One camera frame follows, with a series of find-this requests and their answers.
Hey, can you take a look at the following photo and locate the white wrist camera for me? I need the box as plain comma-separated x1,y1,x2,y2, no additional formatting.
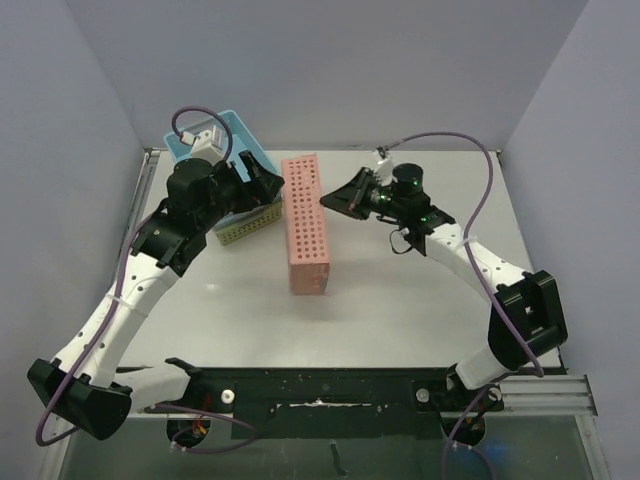
372,150,394,184
181,126,224,165

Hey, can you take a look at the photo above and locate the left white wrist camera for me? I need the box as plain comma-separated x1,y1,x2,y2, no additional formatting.
181,126,224,165

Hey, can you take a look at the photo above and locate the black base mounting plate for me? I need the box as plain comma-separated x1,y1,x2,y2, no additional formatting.
149,368,503,440

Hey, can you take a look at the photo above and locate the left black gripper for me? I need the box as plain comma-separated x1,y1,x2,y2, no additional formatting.
197,151,283,231

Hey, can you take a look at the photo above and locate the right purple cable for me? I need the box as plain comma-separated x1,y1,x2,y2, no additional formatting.
377,132,545,451

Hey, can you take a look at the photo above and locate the blue plastic basket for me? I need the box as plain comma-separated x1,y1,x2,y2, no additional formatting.
164,106,279,184

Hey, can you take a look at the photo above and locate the aluminium frame rail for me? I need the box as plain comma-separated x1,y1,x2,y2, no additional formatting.
500,375,598,416

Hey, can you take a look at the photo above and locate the purple cable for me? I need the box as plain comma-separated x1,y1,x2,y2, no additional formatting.
34,105,259,454
377,132,545,451

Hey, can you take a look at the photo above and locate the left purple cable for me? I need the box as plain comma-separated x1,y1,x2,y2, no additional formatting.
34,105,259,454

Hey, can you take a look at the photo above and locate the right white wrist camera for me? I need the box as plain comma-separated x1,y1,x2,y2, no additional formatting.
372,150,394,184

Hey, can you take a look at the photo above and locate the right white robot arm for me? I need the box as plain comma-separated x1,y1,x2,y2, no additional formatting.
320,163,568,409

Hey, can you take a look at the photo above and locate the green plastic basket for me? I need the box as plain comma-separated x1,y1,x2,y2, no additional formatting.
214,200,282,246

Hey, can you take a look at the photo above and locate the pink plastic basket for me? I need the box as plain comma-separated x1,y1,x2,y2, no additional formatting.
281,154,330,295

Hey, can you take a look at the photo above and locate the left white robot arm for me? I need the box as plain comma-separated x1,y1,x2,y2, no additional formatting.
27,150,285,440

